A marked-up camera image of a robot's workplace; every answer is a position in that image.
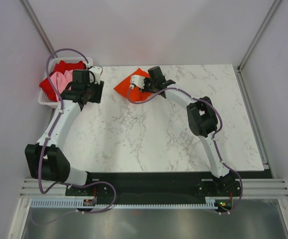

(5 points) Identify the orange t shirt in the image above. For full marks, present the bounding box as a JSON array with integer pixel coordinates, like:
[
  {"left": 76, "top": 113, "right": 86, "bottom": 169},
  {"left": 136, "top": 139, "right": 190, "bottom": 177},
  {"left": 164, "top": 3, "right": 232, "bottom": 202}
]
[{"left": 114, "top": 68, "right": 155, "bottom": 105}]

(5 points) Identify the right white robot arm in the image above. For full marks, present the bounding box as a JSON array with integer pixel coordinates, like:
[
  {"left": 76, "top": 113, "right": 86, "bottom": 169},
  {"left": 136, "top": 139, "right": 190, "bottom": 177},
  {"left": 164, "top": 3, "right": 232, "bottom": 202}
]
[{"left": 140, "top": 66, "right": 243, "bottom": 196}]

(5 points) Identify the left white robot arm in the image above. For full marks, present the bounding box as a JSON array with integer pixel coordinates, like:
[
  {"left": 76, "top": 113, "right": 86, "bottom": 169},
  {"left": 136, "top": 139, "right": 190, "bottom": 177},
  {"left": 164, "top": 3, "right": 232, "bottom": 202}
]
[{"left": 25, "top": 67, "right": 104, "bottom": 196}]

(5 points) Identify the pink t shirt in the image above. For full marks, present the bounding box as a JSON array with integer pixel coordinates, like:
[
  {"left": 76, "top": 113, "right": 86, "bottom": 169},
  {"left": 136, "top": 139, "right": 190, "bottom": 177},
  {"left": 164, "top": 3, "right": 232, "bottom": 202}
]
[{"left": 50, "top": 70, "right": 73, "bottom": 94}]

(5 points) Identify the red t shirt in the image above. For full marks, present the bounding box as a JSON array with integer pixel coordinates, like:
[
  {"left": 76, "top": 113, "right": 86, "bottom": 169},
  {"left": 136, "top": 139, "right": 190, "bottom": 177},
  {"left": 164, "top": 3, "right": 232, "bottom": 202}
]
[{"left": 39, "top": 60, "right": 86, "bottom": 102}]

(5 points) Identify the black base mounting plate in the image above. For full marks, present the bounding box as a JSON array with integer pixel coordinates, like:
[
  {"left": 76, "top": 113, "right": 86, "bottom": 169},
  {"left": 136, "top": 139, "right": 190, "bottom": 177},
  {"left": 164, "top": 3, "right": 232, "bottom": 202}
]
[{"left": 65, "top": 172, "right": 239, "bottom": 204}]

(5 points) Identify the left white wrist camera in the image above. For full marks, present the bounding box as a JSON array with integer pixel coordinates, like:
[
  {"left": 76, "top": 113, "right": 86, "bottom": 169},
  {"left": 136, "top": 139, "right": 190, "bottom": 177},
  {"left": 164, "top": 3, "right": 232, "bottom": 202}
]
[{"left": 89, "top": 66, "right": 103, "bottom": 85}]

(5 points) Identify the white slotted cable duct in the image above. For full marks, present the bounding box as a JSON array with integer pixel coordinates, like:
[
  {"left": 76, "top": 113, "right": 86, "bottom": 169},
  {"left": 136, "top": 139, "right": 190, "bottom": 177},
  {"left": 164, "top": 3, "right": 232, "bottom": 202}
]
[{"left": 30, "top": 198, "right": 218, "bottom": 210}]

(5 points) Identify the aluminium frame rail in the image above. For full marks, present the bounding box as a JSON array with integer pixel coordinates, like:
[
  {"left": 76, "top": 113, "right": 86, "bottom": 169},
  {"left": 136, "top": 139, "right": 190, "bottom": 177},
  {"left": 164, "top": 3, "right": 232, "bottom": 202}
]
[{"left": 19, "top": 178, "right": 288, "bottom": 199}]

